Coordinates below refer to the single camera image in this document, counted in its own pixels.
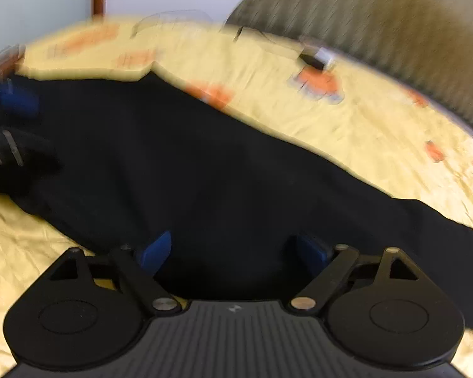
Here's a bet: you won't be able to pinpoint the olive green padded headboard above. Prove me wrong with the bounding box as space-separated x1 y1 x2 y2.
224 0 473 144

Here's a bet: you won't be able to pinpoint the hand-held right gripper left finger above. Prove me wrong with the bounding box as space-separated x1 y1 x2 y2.
43 230 183 318

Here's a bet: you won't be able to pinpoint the black power adapter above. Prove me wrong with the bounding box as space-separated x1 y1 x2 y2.
299 46 326 72

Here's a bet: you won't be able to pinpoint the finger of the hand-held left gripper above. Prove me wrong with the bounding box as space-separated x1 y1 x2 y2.
0 118 61 195
0 75 41 119

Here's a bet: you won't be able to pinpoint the black cable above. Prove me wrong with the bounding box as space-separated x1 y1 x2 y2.
132 8 305 54

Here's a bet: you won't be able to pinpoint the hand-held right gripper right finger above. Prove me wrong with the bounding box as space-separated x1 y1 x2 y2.
289 233 421 318

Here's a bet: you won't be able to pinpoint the white charger plug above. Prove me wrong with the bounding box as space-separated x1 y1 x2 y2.
318 46 336 70

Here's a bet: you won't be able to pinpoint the yellow printed blanket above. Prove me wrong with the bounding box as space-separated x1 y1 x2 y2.
0 15 473 378

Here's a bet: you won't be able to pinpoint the black pants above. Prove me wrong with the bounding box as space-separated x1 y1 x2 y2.
0 67 473 332

